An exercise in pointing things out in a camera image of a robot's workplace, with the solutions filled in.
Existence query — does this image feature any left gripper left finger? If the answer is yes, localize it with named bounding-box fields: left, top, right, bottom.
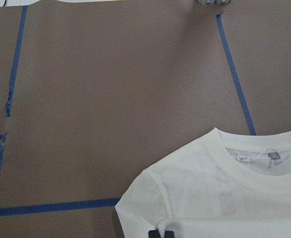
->
left=148, top=230, right=161, bottom=238

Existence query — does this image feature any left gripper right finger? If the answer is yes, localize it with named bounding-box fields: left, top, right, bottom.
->
left=164, top=231, right=174, bottom=238

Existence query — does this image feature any cream long-sleeve cat shirt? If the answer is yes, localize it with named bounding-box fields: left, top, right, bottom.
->
left=115, top=128, right=291, bottom=238

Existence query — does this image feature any aluminium frame post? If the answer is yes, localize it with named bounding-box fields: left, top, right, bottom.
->
left=197, top=0, right=231, bottom=5

